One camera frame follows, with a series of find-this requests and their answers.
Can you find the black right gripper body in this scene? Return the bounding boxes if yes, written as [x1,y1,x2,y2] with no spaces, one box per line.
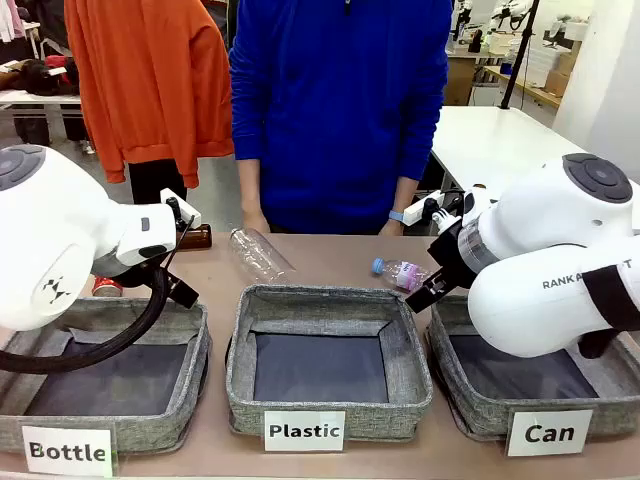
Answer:
[427,223,482,292]

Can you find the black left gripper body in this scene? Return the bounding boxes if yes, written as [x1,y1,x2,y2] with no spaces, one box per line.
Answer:
[92,252,174,290]

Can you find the crushed red can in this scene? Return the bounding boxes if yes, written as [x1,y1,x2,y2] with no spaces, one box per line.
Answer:
[91,274,125,300]

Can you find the pink label plastic bottle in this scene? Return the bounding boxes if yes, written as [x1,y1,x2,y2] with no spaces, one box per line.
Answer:
[370,257,435,293]

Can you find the brown glass bottle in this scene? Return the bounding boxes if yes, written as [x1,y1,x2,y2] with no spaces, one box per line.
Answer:
[175,223,213,252]

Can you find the large clear plastic bottle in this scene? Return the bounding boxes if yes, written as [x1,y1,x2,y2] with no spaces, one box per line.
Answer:
[228,227,298,289]

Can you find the person left forearm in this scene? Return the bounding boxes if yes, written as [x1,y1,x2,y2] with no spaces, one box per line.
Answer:
[391,174,419,216]

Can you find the person right forearm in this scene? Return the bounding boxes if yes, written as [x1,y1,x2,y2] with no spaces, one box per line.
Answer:
[237,157,265,216]

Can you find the grey fabric bottle basket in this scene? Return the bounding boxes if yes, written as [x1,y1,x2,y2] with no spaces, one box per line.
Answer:
[0,297,212,454]

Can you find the grey fabric can basket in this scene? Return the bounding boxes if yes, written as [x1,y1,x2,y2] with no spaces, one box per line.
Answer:
[424,294,640,442]

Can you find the grey fabric plastic basket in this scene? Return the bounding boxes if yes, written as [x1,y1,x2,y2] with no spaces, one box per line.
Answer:
[224,283,434,444]

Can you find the white Can label sign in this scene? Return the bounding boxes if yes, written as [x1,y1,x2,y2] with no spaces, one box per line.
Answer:
[505,409,595,458]

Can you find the person right hand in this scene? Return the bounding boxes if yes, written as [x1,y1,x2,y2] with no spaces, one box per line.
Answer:
[240,207,272,235]

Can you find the black trousers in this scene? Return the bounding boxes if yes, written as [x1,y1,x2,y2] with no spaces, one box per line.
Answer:
[127,160,189,205]

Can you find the large white table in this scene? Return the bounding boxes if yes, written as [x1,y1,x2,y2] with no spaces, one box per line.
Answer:
[428,105,604,201]

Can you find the white Plastic label sign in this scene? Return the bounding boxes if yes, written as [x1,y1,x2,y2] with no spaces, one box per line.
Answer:
[263,409,347,454]

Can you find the wooden workbench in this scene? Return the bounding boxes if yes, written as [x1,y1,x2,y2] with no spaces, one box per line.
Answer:
[483,64,562,109]

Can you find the white Bottle label sign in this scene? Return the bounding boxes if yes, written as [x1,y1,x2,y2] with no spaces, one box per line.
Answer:
[20,424,118,479]

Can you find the orange hoodie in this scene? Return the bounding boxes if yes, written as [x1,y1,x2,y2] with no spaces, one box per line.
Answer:
[63,0,236,190]

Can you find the blue sweater torso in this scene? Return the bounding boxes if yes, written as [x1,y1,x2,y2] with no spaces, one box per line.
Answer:
[228,0,454,236]

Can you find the white table with clothes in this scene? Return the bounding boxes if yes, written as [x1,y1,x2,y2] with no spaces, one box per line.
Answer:
[0,89,84,112]

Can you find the cardboard box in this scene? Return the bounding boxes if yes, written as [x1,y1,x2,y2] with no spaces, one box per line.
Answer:
[543,49,577,97]

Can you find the black stand pole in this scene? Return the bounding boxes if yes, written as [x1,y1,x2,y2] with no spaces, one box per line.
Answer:
[499,0,542,111]

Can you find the dark clothes pile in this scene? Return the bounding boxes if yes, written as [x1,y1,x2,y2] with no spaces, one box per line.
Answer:
[0,56,81,97]

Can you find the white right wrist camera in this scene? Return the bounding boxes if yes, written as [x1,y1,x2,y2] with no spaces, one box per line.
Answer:
[403,191,447,225]

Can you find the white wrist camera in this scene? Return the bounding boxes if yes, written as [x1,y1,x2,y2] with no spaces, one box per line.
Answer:
[403,191,447,225]
[159,188,203,227]

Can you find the thick black cable hose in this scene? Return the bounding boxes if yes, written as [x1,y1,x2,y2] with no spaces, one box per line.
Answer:
[0,213,197,374]

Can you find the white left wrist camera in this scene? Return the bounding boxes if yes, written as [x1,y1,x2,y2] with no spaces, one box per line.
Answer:
[159,188,203,227]

